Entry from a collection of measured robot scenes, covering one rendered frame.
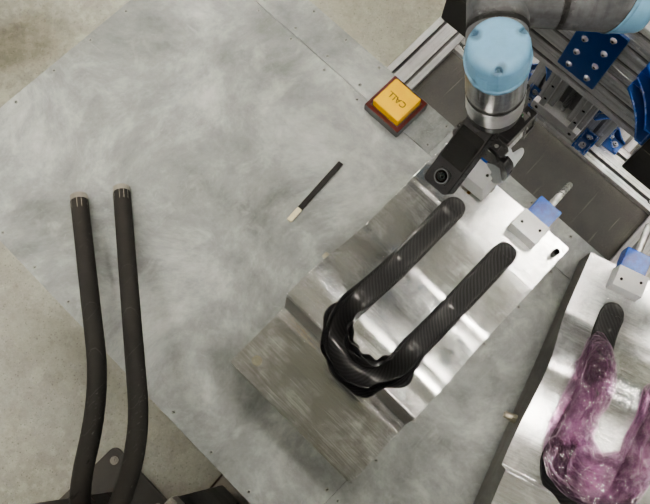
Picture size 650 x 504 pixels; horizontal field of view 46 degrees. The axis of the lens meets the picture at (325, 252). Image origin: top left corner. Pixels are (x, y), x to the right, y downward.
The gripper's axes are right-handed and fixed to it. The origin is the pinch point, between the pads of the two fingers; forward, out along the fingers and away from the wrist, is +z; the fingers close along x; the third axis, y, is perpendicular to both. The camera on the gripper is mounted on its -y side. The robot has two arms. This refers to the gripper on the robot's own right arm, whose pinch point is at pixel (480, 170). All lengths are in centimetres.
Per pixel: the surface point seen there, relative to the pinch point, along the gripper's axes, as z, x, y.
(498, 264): 6.6, -11.0, -8.2
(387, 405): 3.5, -13.7, -36.3
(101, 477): 76, 35, -102
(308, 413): 2.7, -5.9, -45.5
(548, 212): 6.1, -11.3, 3.3
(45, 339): 73, 72, -89
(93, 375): -6, 20, -64
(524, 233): 3.9, -11.1, -2.4
